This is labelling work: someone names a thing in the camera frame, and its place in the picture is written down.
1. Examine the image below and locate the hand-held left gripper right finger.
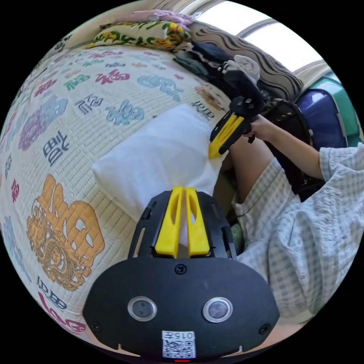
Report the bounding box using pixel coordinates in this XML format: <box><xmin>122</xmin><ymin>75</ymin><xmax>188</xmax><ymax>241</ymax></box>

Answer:
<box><xmin>185</xmin><ymin>187</ymin><xmax>212</xmax><ymax>259</ymax></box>

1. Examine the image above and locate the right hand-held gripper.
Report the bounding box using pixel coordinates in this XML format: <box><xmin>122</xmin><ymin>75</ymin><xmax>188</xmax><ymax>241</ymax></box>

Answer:
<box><xmin>209</xmin><ymin>95</ymin><xmax>268</xmax><ymax>160</ymax></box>

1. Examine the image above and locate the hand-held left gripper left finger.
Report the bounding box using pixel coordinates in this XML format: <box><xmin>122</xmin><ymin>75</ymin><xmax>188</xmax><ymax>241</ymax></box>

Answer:
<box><xmin>154</xmin><ymin>186</ymin><xmax>183</xmax><ymax>259</ymax></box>

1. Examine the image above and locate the white t-shirt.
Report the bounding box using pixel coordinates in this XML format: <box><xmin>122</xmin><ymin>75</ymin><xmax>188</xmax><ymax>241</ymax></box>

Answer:
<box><xmin>92</xmin><ymin>103</ymin><xmax>229</xmax><ymax>246</ymax></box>

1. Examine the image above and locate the person's right forearm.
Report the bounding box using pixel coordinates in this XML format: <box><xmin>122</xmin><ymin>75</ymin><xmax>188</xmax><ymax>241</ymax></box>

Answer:
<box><xmin>265</xmin><ymin>125</ymin><xmax>326</xmax><ymax>181</ymax></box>

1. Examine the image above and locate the person's right hand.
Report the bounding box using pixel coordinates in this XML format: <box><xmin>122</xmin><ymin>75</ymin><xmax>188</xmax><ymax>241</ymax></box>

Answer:
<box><xmin>250</xmin><ymin>114</ymin><xmax>274</xmax><ymax>141</ymax></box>

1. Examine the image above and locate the black bag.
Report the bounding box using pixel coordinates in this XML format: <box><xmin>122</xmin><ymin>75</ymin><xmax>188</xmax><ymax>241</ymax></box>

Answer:
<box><xmin>267</xmin><ymin>98</ymin><xmax>325</xmax><ymax>201</ymax></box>

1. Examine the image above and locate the brown cushion with wavy stripes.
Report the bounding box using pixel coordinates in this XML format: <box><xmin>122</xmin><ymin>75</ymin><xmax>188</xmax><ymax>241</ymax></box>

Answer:
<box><xmin>188</xmin><ymin>22</ymin><xmax>304</xmax><ymax>102</ymax></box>

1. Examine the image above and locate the pile of clothes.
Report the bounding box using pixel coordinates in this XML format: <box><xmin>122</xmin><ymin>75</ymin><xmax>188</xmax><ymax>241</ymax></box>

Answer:
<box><xmin>173</xmin><ymin>39</ymin><xmax>262</xmax><ymax>86</ymax></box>

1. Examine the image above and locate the dark blue glossy case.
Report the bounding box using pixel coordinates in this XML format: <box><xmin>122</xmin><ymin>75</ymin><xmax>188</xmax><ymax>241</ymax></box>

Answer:
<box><xmin>295</xmin><ymin>88</ymin><xmax>349</xmax><ymax>149</ymax></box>

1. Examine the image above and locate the person's body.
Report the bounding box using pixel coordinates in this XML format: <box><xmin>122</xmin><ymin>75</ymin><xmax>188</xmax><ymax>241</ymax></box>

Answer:
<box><xmin>213</xmin><ymin>136</ymin><xmax>364</xmax><ymax>349</ymax></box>

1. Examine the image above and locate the window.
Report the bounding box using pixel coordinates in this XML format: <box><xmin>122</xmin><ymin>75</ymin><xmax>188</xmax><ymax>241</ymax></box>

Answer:
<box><xmin>195</xmin><ymin>2</ymin><xmax>325</xmax><ymax>72</ymax></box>

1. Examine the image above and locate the bed with printed quilted sheet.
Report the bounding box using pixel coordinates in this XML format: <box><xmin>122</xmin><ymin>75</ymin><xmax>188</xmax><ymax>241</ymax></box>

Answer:
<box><xmin>0</xmin><ymin>42</ymin><xmax>237</xmax><ymax>339</ymax></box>

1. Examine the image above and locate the pillow with yellow green print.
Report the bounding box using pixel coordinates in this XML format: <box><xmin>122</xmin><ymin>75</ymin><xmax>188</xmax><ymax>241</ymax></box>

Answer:
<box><xmin>86</xmin><ymin>21</ymin><xmax>190</xmax><ymax>50</ymax></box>

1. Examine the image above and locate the pink folded cloth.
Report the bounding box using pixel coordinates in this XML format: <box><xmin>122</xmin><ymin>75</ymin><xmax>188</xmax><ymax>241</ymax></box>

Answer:
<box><xmin>113</xmin><ymin>9</ymin><xmax>196</xmax><ymax>30</ymax></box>

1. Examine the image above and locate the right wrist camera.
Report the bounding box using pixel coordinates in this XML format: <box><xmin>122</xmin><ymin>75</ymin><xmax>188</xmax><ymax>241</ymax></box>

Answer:
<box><xmin>217</xmin><ymin>61</ymin><xmax>264</xmax><ymax>100</ymax></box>

